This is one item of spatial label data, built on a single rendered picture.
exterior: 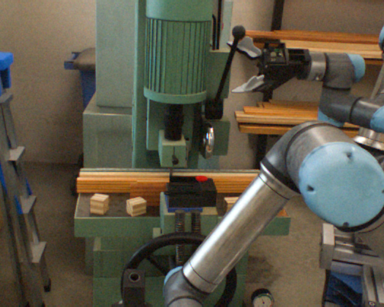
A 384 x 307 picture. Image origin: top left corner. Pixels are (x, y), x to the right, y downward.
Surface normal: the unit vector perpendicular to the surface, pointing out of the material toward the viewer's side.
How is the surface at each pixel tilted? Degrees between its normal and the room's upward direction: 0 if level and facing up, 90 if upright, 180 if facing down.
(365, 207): 85
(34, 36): 90
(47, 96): 90
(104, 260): 90
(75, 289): 0
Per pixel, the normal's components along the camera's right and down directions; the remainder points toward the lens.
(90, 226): 0.12, 0.37
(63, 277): 0.06, -0.93
